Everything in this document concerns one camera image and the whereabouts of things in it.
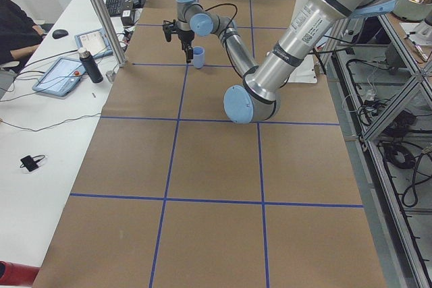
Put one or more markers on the brown paper table cover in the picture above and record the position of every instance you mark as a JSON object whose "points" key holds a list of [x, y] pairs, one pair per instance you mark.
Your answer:
{"points": [[173, 194]]}

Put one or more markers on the small black device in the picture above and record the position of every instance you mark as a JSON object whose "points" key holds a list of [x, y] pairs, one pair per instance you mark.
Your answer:
{"points": [[30, 163]]}

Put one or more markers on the person in black shirt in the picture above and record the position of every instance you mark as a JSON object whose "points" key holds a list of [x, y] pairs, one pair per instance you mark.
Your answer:
{"points": [[20, 35]]}

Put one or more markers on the black water bottle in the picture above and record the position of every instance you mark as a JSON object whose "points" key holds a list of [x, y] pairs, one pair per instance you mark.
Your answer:
{"points": [[90, 65]]}

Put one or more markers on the steel bowl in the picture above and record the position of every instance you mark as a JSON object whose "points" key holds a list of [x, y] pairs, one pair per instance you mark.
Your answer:
{"points": [[412, 10]]}

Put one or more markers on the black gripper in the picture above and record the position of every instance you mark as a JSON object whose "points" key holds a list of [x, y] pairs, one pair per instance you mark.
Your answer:
{"points": [[185, 36]]}

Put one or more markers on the black power adapter box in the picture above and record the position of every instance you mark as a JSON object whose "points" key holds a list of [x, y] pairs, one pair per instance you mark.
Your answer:
{"points": [[128, 17]]}

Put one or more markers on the blue teach pendant tablet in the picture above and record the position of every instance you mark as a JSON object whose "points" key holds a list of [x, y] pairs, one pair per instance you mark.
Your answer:
{"points": [[61, 78]]}

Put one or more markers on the blue framed tablet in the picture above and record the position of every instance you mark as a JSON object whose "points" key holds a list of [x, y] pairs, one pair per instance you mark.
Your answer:
{"points": [[96, 42]]}

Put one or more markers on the aluminium frame post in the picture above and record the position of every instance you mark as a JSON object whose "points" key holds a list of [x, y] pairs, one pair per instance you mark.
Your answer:
{"points": [[105, 20]]}

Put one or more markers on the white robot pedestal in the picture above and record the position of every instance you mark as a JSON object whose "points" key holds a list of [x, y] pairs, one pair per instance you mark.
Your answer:
{"points": [[305, 73]]}

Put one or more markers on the black keyboard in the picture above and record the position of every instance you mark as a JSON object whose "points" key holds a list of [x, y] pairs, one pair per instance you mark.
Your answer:
{"points": [[114, 7]]}

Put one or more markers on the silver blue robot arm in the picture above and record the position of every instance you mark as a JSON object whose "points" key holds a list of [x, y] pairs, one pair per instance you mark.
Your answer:
{"points": [[257, 99]]}

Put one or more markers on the red object at corner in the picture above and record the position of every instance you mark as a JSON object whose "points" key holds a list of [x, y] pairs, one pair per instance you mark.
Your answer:
{"points": [[20, 275]]}

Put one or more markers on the aluminium frame rack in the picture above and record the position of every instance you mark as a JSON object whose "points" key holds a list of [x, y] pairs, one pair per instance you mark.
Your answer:
{"points": [[383, 93]]}

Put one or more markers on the black computer mouse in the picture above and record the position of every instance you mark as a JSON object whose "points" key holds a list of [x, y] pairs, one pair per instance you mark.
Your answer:
{"points": [[59, 33]]}

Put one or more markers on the blue plastic cup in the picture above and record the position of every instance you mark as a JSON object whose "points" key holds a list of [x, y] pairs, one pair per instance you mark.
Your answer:
{"points": [[198, 57]]}

